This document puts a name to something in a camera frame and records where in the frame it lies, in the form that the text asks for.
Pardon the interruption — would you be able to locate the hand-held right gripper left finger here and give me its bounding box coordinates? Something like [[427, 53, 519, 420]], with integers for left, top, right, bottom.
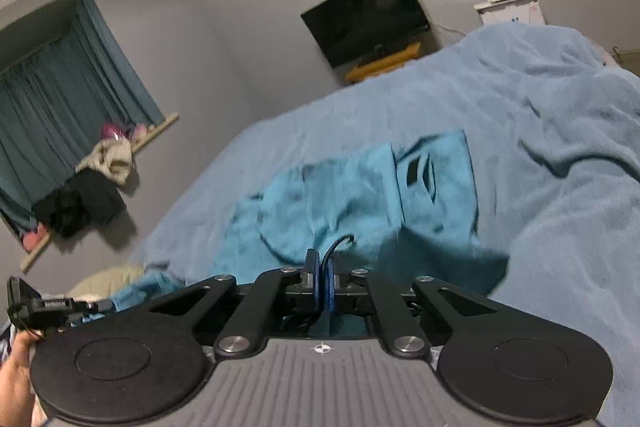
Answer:
[[119, 248, 322, 361]]

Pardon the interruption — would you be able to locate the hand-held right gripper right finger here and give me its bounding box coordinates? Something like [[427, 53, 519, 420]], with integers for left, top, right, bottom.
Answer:
[[320, 257, 506, 361]]

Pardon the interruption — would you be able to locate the teal zip-up jacket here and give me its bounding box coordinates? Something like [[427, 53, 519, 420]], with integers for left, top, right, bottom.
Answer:
[[107, 132, 511, 340]]

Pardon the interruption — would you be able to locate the black clothes pile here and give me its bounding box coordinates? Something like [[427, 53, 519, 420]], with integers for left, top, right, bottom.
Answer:
[[32, 169, 127, 239]]

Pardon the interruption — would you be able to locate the person's left hand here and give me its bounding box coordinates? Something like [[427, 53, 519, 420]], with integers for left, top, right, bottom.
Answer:
[[0, 331, 42, 427]]

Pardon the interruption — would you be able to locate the beige pillow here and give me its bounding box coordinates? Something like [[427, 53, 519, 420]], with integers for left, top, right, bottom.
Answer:
[[67, 266, 147, 301]]

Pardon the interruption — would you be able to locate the beige cloth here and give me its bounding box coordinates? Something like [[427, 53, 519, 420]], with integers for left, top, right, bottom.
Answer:
[[75, 139, 136, 188]]

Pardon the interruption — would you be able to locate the pink round item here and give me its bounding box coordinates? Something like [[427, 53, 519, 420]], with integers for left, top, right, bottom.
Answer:
[[100, 122, 127, 144]]

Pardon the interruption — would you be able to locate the teal window curtain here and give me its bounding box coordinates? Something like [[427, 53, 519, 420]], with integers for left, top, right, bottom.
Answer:
[[0, 0, 166, 238]]

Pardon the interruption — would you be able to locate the wooden television stand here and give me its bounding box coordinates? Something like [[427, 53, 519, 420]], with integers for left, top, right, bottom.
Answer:
[[345, 41, 424, 84]]

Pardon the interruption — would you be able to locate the black flat screen television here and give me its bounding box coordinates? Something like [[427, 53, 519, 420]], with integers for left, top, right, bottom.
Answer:
[[300, 0, 432, 69]]

